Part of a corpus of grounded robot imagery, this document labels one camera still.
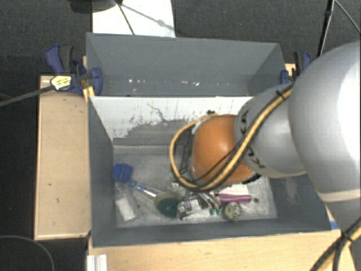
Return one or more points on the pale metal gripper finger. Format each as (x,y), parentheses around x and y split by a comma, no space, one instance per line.
(182,214)
(187,207)

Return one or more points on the green and cream round disc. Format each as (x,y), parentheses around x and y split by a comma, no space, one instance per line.
(167,206)

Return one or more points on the round cream dial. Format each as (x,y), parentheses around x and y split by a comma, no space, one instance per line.
(232,210)

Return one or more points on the white flat card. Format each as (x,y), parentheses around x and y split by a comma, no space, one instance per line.
(236,189)

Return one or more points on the blue and silver hand tool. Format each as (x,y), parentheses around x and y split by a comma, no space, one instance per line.
(140,187)

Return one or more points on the clear plastic bottle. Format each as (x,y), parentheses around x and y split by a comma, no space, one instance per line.
(125,206)

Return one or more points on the blue ribbed plastic piece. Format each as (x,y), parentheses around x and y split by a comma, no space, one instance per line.
(122,172)

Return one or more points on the pale wood flat board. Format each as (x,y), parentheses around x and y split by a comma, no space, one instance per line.
(63,162)

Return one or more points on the grey metal bin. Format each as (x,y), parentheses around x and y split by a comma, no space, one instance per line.
(175,66)

